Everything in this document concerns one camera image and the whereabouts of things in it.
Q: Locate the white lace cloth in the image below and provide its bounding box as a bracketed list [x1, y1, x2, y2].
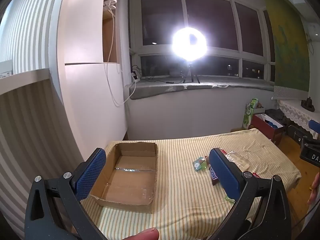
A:
[277, 99, 320, 133]

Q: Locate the white cabinet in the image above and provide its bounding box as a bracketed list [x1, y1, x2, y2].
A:
[49, 0, 129, 165]

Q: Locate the white cable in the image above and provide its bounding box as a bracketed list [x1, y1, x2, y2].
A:
[103, 0, 137, 107]

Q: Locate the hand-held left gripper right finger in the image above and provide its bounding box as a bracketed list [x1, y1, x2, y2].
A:
[209, 147, 292, 240]

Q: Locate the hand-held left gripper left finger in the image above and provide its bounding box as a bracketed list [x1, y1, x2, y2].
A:
[24, 148, 108, 240]

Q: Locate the ring light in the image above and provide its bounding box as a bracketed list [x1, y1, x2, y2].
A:
[171, 25, 209, 63]

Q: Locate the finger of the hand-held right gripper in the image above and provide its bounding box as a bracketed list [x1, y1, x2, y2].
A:
[287, 125, 309, 146]
[308, 119, 320, 140]

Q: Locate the green wall poster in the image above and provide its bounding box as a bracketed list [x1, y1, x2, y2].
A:
[257, 0, 311, 98]

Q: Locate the person's right hand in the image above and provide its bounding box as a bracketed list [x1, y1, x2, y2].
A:
[307, 172, 320, 205]

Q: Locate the green tissue pack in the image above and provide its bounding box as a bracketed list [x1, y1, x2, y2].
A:
[241, 98, 259, 130]

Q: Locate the dark figurine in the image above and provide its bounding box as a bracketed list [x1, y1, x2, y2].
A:
[301, 97, 315, 112]

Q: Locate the striped table cloth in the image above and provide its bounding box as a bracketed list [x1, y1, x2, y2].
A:
[81, 128, 302, 240]

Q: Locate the large window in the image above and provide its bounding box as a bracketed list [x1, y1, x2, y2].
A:
[129, 0, 277, 83]

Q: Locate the brown chocolate bar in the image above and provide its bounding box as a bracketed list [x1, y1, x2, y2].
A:
[207, 165, 222, 186]

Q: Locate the black tripod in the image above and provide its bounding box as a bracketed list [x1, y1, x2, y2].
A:
[182, 61, 200, 83]

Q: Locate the red storage box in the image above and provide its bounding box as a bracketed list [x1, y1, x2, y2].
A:
[250, 113, 286, 141]

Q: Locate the black cable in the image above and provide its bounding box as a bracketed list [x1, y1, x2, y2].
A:
[131, 65, 185, 85]

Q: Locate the clear bread bag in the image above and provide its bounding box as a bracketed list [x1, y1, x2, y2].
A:
[222, 150, 250, 171]

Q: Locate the green egg snack packet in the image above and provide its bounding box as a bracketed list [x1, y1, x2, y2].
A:
[192, 156, 209, 172]

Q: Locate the cardboard box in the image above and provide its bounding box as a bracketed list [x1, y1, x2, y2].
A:
[89, 141, 158, 214]

